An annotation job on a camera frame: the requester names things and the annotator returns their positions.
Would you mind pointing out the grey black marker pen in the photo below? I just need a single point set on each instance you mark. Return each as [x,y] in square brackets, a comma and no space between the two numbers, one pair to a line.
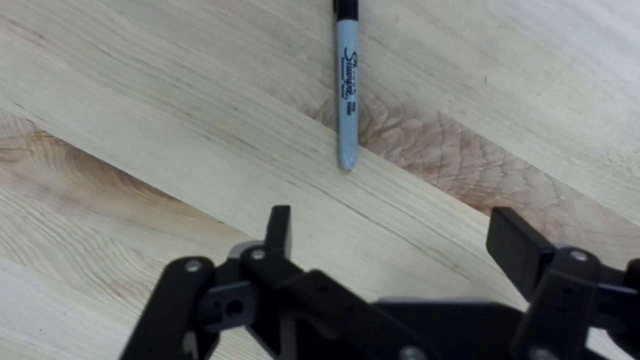
[347,80]

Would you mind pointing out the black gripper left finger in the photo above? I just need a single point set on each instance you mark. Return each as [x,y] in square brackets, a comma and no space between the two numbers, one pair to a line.
[196,301]

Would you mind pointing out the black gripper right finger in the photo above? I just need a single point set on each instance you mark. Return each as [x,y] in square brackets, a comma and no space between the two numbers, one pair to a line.
[569,292]

